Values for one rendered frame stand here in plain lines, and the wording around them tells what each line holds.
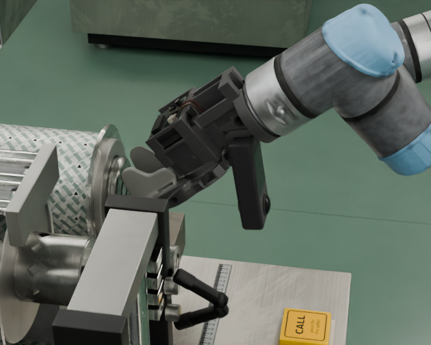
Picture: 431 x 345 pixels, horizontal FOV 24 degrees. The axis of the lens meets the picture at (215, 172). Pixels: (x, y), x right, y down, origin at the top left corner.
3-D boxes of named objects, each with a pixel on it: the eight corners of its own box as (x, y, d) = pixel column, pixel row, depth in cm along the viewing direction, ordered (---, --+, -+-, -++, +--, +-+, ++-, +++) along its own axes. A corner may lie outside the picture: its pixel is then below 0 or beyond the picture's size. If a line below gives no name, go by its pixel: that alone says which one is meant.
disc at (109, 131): (95, 277, 114) (85, 170, 105) (91, 276, 114) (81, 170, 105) (126, 202, 126) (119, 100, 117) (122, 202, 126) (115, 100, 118)
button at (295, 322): (327, 357, 142) (328, 344, 140) (278, 351, 143) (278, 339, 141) (330, 324, 148) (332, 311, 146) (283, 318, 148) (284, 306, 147)
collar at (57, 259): (82, 323, 89) (76, 267, 85) (17, 315, 90) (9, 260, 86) (100, 277, 94) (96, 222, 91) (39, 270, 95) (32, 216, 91)
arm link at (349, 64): (416, 84, 96) (365, 26, 92) (324, 138, 101) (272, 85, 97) (408, 38, 102) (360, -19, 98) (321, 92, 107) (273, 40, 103)
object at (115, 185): (135, 175, 120) (123, 232, 117) (118, 174, 121) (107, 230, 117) (125, 145, 114) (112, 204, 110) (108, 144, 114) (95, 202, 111)
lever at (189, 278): (221, 313, 84) (229, 304, 83) (170, 284, 83) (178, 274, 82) (223, 302, 85) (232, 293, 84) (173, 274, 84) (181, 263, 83)
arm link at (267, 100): (320, 95, 107) (314, 135, 100) (286, 116, 109) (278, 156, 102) (277, 43, 104) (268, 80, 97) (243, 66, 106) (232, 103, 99)
